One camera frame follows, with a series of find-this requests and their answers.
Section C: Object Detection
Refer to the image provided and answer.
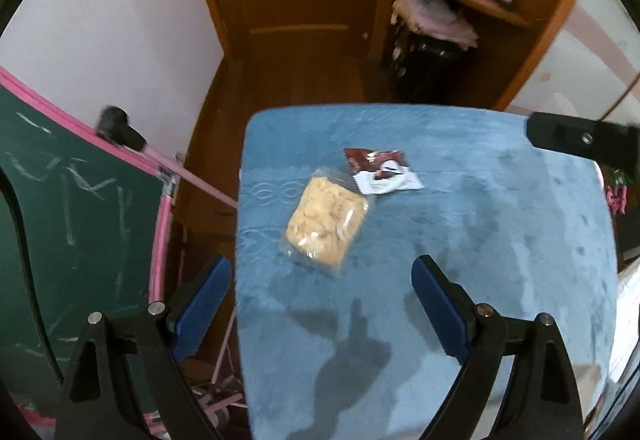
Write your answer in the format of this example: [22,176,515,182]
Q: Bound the clear rice cracker packet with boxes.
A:
[283,167,376,279]

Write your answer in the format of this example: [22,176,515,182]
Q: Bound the red and white snack packet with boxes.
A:
[343,147,425,196]

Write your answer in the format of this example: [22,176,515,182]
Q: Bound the green chalkboard with pink frame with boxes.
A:
[0,65,240,428]

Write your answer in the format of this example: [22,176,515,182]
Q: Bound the white cabinet with pink stripes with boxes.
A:
[505,0,640,122]

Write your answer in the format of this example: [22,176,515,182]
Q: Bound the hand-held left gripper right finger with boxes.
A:
[410,254,587,440]

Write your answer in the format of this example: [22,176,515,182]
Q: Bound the blue cloth-covered table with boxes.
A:
[235,103,622,440]

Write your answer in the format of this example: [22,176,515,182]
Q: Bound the thin black cable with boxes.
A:
[0,165,67,388]

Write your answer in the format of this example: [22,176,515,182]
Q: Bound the black chalkboard knob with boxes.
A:
[97,106,147,152]

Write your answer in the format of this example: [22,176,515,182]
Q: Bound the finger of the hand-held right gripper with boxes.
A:
[524,112,640,169]

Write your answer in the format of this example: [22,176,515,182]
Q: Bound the black bag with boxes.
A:
[389,27,467,104]

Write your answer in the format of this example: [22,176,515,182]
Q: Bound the magenta plastic toy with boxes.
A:
[604,167,629,217]

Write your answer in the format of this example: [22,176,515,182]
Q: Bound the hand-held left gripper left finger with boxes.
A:
[55,254,233,440]

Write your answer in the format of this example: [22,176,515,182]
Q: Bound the wooden shelf unit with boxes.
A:
[370,0,592,112]

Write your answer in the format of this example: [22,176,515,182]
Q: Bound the folded pink clothes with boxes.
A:
[390,0,480,50]

